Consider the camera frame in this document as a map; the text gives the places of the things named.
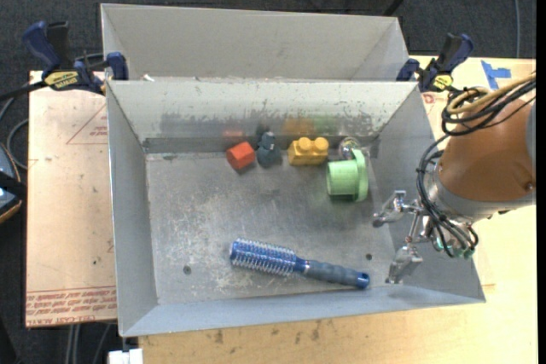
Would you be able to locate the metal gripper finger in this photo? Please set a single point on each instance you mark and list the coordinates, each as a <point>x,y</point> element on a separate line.
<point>405,262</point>
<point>396,209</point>

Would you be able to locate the light green plastic cylinder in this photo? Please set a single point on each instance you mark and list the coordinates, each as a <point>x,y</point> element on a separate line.
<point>343,179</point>

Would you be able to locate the clear glass thing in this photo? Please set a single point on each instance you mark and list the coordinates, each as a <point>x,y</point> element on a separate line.
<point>349,146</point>

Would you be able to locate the yellow toy brick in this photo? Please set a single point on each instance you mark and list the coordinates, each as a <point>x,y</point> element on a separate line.
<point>307,151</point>

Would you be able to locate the blue round hairbrush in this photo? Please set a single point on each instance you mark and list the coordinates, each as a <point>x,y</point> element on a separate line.
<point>273,259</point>

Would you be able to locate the dark grey toy figure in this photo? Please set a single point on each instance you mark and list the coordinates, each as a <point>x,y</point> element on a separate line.
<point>268,153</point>

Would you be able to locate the grey metal bin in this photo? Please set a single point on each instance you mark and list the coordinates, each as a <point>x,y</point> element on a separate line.
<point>256,226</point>

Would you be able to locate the red house-shaped block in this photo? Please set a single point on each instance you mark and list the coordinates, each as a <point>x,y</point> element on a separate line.
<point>241,155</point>

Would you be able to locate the brown cardboard board red print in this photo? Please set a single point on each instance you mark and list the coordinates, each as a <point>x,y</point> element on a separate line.
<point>68,204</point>

